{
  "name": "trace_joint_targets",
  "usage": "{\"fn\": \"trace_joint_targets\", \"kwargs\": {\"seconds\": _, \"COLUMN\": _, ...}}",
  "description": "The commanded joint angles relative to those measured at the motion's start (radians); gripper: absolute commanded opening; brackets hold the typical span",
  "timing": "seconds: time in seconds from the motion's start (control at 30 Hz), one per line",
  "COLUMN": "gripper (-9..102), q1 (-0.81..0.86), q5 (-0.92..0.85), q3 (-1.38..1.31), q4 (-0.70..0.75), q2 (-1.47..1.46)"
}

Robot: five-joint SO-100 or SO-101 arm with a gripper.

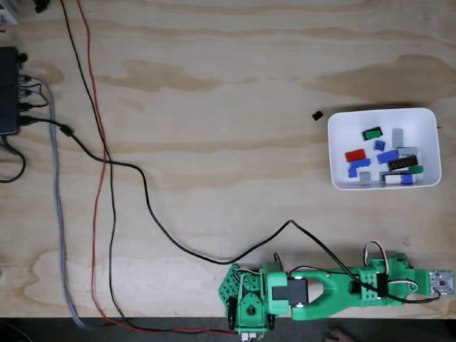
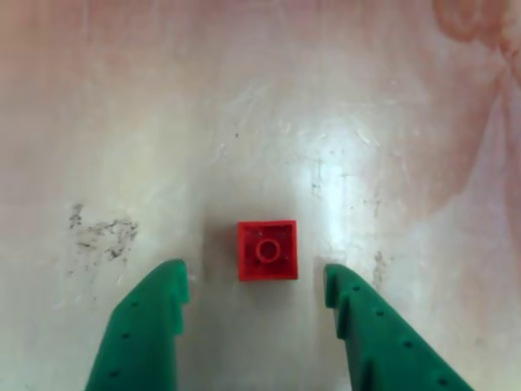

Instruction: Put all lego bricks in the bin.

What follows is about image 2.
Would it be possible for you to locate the small red lego brick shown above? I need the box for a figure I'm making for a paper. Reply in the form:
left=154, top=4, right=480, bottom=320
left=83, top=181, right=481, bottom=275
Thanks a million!
left=238, top=219, right=299, bottom=282

